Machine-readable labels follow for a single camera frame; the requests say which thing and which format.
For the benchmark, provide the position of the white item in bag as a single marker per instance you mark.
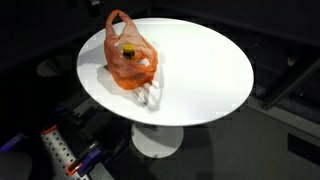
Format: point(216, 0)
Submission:
point(144, 62)

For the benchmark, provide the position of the orange plastic bag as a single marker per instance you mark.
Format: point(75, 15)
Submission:
point(128, 74)

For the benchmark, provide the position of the yellow and brown bottle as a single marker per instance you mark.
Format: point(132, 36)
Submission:
point(128, 51)

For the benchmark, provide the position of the white round table base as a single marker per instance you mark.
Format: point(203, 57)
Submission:
point(156, 141)

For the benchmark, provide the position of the purple orange clamp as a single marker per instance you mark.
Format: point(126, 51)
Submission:
point(87, 160)

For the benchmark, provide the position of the perforated metal plate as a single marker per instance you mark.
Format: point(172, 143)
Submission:
point(61, 157)

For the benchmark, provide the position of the purple clamp at left edge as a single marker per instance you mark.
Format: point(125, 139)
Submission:
point(15, 143)

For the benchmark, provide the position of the dark diagonal metal beam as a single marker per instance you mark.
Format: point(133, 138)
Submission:
point(297, 74)

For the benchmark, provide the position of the grey rounded object bottom left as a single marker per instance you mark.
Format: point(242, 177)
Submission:
point(15, 166)

